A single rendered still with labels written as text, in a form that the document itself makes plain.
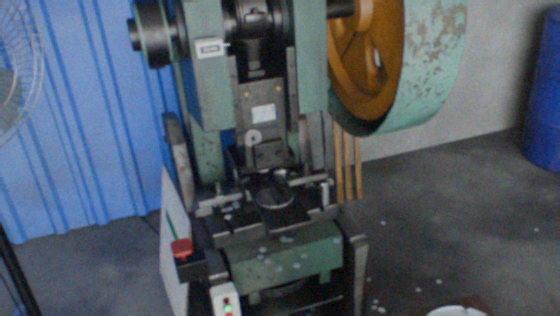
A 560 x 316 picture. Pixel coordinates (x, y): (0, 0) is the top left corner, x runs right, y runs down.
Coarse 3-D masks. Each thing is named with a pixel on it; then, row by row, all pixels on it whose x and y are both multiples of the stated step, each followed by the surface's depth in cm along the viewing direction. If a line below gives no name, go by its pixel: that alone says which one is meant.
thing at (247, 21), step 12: (240, 0) 148; (252, 0) 148; (264, 0) 150; (240, 12) 149; (252, 12) 148; (264, 12) 149; (240, 24) 151; (252, 24) 151; (264, 24) 152; (240, 36) 155; (252, 36) 155; (264, 36) 157; (240, 48) 157; (252, 48) 157; (264, 48) 159; (240, 60) 161; (252, 60) 160
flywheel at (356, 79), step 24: (360, 0) 160; (384, 0) 154; (336, 24) 190; (360, 24) 165; (384, 24) 157; (336, 48) 195; (360, 48) 176; (384, 48) 160; (336, 72) 193; (360, 72) 180; (384, 72) 164; (360, 96) 180; (384, 96) 160
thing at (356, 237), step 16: (304, 128) 214; (304, 144) 215; (304, 160) 217; (336, 224) 191; (352, 224) 188; (352, 240) 182; (352, 256) 185; (336, 272) 209; (352, 272) 189; (352, 288) 193; (320, 304) 240; (336, 304) 220; (352, 304) 197
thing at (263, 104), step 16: (272, 64) 171; (240, 80) 161; (256, 80) 161; (272, 80) 161; (240, 96) 160; (256, 96) 162; (272, 96) 164; (256, 112) 165; (272, 112) 167; (256, 128) 168; (272, 128) 170; (256, 144) 168; (272, 144) 169; (256, 160) 170; (272, 160) 172
